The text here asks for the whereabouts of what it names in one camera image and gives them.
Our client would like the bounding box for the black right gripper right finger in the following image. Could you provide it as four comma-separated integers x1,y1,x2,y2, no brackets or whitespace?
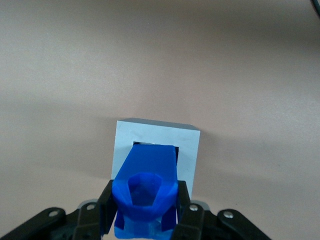
171,179,272,240

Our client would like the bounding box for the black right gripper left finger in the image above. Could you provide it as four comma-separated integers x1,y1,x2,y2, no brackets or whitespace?
0,179,119,240

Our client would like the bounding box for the blue plastic part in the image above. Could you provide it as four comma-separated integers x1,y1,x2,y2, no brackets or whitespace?
111,144,181,240

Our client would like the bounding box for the gray square base block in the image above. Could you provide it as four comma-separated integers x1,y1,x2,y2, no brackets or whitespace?
110,117,202,201

